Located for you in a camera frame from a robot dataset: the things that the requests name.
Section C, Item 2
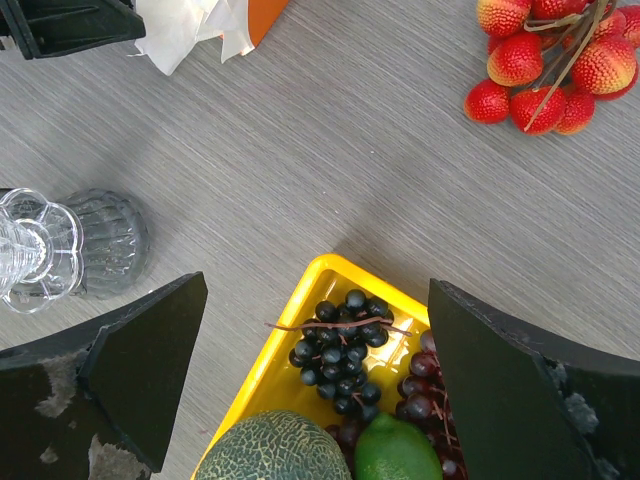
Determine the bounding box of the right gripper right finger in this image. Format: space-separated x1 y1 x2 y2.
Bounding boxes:
428 279 639 479

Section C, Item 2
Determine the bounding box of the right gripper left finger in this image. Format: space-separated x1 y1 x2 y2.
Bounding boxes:
1 272 208 479

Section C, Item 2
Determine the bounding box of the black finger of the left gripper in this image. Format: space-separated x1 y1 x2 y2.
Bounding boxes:
1 0 146 60

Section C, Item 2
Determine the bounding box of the white paper coffee filter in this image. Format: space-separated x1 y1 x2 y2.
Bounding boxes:
133 0 254 76

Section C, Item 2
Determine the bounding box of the clear plastic coffee dripper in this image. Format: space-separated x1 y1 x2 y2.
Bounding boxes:
1 188 83 314

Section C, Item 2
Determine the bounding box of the yellow plastic tray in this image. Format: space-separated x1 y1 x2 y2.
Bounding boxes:
196 254 429 469

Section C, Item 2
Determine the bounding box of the coffee filter paper pack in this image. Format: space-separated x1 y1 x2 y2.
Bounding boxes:
216 0 289 63

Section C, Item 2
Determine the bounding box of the purple grape bunch upper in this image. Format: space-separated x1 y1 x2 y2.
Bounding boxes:
326 330 469 479

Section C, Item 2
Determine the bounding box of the green lime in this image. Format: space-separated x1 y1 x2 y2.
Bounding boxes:
354 413 443 480

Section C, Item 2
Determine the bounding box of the netted green melon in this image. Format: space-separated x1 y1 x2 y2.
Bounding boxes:
194 410 351 479

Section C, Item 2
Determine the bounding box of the black grape bunch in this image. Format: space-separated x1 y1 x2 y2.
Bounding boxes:
288 288 411 425

